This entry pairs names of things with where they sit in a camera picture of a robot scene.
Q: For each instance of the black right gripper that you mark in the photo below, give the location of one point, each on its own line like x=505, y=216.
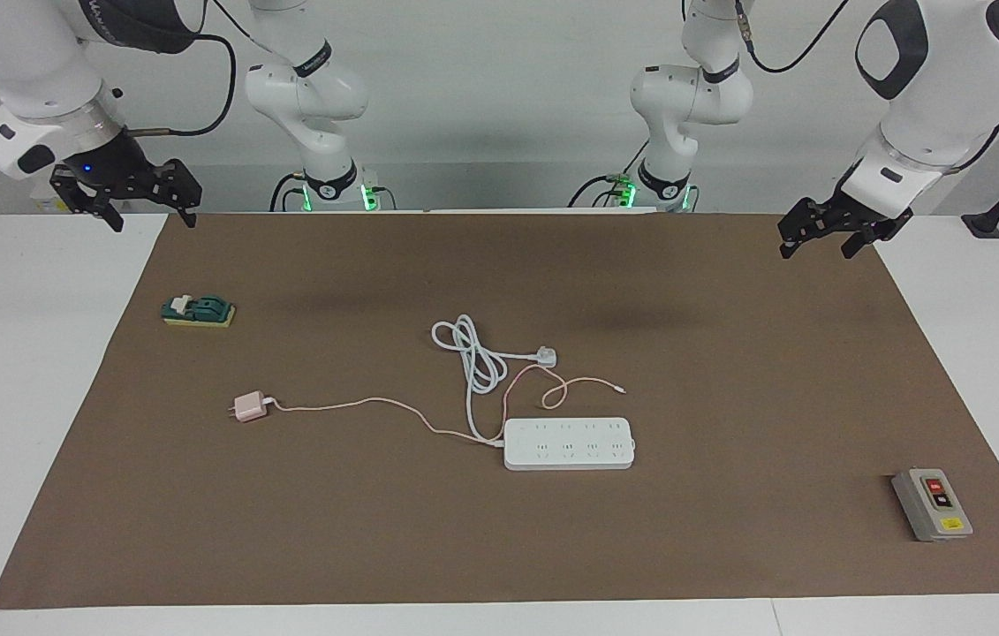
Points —
x=110, y=168

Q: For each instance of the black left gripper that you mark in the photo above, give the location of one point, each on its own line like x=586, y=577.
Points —
x=857, y=219

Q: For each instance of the pink charger plug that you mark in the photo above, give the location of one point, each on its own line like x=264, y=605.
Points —
x=248, y=407

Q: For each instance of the white power strip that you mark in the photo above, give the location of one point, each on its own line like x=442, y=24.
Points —
x=570, y=446

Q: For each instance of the white box with yellow label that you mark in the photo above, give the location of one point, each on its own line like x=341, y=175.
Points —
x=47, y=206

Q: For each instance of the brown table mat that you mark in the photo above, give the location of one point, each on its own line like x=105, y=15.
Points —
x=287, y=530

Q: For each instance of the green knife switch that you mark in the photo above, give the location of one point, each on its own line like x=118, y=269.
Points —
x=203, y=309

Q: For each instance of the grey on-off switch box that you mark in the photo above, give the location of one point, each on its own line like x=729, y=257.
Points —
x=932, y=508

